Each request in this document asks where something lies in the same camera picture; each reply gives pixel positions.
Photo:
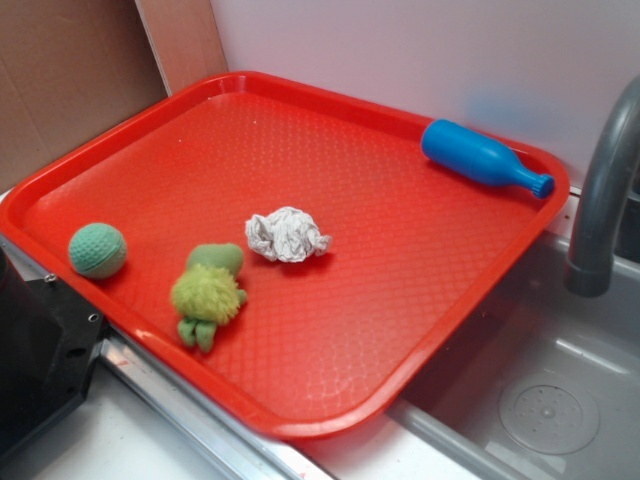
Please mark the crumpled white paper ball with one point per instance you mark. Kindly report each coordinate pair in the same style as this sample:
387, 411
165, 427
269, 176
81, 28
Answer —
287, 235

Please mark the red plastic tray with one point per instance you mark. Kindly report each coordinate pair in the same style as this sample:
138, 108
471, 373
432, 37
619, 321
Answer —
321, 345

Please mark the green plush toy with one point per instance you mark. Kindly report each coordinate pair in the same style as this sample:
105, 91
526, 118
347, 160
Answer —
207, 295

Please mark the blue plastic bottle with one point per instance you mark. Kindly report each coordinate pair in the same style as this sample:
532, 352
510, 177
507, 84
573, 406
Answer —
481, 158

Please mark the green dimpled ball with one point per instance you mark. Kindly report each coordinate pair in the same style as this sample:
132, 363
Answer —
97, 251

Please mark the light wooden board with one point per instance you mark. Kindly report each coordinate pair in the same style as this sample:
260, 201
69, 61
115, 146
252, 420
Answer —
184, 39

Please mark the grey plastic sink basin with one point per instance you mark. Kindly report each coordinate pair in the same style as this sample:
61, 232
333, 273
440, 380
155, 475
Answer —
537, 383

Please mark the grey sink faucet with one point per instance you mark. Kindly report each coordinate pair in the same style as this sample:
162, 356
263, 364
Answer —
607, 219

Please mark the brown cardboard panel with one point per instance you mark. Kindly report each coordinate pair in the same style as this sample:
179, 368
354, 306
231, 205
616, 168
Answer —
70, 70

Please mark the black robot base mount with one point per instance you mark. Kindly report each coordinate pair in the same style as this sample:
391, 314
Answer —
50, 339

